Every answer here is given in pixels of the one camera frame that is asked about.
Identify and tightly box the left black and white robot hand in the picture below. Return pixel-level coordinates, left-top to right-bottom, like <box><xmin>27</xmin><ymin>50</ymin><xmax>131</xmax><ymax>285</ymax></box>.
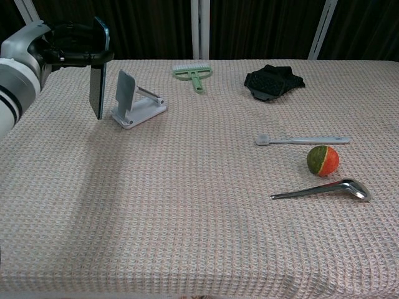
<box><xmin>0</xmin><ymin>20</ymin><xmax>115</xmax><ymax>85</ymax></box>

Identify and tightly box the black smartphone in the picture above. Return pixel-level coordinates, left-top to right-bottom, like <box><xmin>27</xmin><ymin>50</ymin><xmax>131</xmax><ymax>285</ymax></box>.
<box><xmin>89</xmin><ymin>16</ymin><xmax>111</xmax><ymax>121</ymax></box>

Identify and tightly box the white folding phone stand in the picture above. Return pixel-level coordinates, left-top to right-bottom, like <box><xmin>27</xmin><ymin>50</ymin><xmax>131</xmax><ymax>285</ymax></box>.
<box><xmin>110</xmin><ymin>69</ymin><xmax>168</xmax><ymax>130</ymax></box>

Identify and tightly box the black curtain panel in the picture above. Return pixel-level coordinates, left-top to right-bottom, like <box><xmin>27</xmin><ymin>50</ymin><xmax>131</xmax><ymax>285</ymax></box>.
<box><xmin>30</xmin><ymin>0</ymin><xmax>193</xmax><ymax>61</ymax></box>
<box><xmin>317</xmin><ymin>0</ymin><xmax>399</xmax><ymax>62</ymax></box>
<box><xmin>0</xmin><ymin>0</ymin><xmax>25</xmax><ymax>43</ymax></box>
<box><xmin>209</xmin><ymin>0</ymin><xmax>325</xmax><ymax>61</ymax></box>

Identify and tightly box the green cleaning brush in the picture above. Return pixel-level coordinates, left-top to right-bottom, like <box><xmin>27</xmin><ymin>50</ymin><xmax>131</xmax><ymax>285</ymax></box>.
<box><xmin>172</xmin><ymin>60</ymin><xmax>214</xmax><ymax>95</ymax></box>

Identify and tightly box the beige waffle tablecloth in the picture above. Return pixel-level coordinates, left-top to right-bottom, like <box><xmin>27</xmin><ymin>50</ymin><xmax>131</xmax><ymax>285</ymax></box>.
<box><xmin>0</xmin><ymin>59</ymin><xmax>399</xmax><ymax>298</ymax></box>

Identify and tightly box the black crumpled cloth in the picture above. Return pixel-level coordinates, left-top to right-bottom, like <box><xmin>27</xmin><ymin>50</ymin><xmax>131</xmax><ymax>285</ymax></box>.
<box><xmin>243</xmin><ymin>64</ymin><xmax>307</xmax><ymax>102</ymax></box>

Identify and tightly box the white toothbrush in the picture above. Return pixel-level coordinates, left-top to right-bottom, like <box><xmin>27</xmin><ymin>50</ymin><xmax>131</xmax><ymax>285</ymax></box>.
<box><xmin>255</xmin><ymin>133</ymin><xmax>352</xmax><ymax>147</ymax></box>

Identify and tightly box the green and orange ball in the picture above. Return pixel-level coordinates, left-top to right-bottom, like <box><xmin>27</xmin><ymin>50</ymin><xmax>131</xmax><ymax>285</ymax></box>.
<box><xmin>306</xmin><ymin>145</ymin><xmax>340</xmax><ymax>178</ymax></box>

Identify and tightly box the metal spoon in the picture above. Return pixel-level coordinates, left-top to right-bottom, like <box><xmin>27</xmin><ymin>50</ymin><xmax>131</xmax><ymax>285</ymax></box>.
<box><xmin>269</xmin><ymin>178</ymin><xmax>373</xmax><ymax>202</ymax></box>

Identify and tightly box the white frame post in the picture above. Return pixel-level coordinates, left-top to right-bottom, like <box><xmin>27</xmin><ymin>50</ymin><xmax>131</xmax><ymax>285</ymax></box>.
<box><xmin>307</xmin><ymin>0</ymin><xmax>339</xmax><ymax>60</ymax></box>
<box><xmin>190</xmin><ymin>0</ymin><xmax>211</xmax><ymax>60</ymax></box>
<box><xmin>13</xmin><ymin>0</ymin><xmax>41</xmax><ymax>25</ymax></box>

